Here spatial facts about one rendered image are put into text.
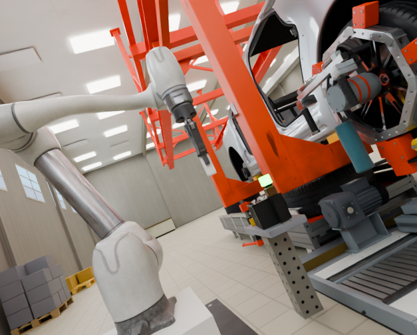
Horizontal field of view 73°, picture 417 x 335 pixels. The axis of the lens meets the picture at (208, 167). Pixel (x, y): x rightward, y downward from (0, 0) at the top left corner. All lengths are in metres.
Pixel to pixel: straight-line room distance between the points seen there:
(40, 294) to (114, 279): 4.84
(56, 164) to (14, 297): 4.74
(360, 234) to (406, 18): 1.11
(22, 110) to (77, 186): 0.30
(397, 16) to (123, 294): 1.42
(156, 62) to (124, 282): 0.65
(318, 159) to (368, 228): 0.49
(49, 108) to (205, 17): 1.33
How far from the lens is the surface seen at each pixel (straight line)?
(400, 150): 1.53
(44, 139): 1.16
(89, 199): 1.08
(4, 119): 1.04
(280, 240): 1.40
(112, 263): 0.84
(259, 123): 1.78
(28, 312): 5.74
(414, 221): 1.75
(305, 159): 1.82
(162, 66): 0.93
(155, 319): 0.86
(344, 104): 1.45
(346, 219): 1.65
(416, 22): 1.46
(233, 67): 1.89
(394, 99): 1.62
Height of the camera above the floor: 0.65
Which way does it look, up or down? 7 degrees up
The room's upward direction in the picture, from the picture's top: 24 degrees counter-clockwise
